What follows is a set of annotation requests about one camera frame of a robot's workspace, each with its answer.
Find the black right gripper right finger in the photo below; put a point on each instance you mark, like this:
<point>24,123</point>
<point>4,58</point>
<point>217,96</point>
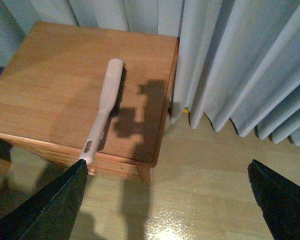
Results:
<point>278,199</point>

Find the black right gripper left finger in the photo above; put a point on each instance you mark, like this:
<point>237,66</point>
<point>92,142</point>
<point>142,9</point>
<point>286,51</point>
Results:
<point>51,213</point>

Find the beige hand brush black bristles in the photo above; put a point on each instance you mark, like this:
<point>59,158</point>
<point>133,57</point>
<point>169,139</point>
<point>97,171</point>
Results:
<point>109,104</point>

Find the wooden nightstand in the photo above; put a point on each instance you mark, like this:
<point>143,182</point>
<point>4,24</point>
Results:
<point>50,93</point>

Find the light blue curtain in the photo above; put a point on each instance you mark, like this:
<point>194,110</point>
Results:
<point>238,60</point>

